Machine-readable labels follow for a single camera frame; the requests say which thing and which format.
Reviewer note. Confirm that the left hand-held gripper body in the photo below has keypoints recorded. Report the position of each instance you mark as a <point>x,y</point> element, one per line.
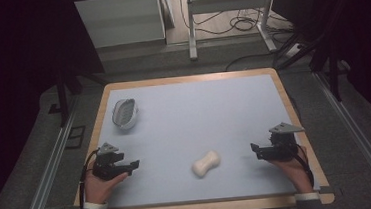
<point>106,166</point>

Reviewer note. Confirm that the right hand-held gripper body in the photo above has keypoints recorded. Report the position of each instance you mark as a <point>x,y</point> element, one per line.
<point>282,145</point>

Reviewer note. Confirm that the grey mesh bowl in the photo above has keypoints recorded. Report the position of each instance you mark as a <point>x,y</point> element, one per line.
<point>125,114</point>

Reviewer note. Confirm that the white soap bar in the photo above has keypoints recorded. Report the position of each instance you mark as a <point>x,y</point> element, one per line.
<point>206,163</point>

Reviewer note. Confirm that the person's left hand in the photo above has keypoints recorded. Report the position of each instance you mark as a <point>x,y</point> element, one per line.
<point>100,188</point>

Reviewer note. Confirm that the person's right hand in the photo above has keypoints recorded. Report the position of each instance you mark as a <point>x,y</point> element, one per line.
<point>294,172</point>

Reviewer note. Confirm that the light blue table mat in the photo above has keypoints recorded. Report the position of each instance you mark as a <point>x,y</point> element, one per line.
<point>195,127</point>

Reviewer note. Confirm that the wooden table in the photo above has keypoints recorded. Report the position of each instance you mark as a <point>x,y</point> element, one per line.
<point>201,207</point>

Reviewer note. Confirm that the black stand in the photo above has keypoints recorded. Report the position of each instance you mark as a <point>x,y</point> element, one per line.
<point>323,60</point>
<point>62,94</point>

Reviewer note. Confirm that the white power strip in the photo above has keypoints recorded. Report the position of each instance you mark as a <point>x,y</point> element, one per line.
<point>293,50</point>

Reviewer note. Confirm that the dark curtain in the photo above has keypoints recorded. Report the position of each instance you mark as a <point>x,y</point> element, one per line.
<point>351,31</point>
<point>18,47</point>

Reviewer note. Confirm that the grey cabinet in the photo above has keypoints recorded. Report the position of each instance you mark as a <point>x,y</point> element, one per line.
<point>121,21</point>

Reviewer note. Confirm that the aluminium rail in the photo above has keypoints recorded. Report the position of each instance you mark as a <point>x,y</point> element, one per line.
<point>47,179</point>
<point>360,137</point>

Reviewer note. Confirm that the white metal stand frame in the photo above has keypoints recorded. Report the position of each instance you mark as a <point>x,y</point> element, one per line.
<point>191,23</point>

